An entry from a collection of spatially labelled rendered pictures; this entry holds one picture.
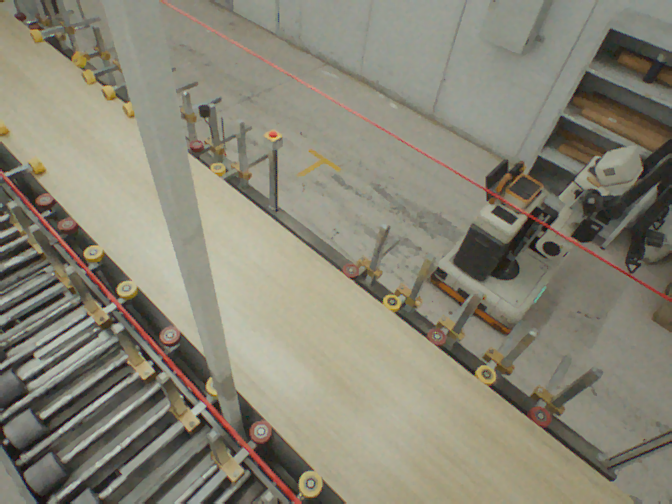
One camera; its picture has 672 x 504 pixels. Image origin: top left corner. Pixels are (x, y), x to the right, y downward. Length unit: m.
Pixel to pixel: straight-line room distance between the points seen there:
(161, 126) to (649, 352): 3.55
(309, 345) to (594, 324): 2.40
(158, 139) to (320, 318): 1.35
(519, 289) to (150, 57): 2.82
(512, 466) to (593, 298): 2.20
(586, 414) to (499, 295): 0.90
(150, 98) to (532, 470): 1.71
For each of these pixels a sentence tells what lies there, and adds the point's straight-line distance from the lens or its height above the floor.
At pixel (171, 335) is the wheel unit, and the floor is 0.91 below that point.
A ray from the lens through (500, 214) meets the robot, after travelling 2.74.
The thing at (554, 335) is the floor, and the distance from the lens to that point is 3.44.
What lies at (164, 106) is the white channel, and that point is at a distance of 0.67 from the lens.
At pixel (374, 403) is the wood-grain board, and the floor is 0.90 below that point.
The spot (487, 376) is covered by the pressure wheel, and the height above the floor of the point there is 0.90.
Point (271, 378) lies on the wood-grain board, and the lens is 1.77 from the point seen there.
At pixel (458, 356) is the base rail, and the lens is 2.19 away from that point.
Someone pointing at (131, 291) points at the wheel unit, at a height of 0.91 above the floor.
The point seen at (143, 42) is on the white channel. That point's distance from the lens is 0.62.
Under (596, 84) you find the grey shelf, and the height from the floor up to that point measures 1.00.
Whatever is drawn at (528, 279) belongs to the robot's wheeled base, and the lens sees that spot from 3.24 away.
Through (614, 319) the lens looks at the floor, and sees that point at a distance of 3.81.
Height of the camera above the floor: 2.53
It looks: 50 degrees down
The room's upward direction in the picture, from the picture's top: 9 degrees clockwise
